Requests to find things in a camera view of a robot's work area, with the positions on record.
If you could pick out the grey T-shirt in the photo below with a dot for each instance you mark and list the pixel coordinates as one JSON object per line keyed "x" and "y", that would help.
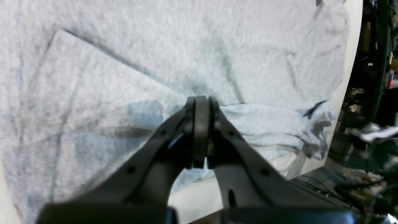
{"x": 84, "y": 83}

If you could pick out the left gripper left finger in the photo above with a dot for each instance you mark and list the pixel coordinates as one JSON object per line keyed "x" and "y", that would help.
{"x": 138, "y": 192}

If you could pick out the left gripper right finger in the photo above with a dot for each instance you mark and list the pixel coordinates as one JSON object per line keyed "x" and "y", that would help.
{"x": 253, "y": 192}

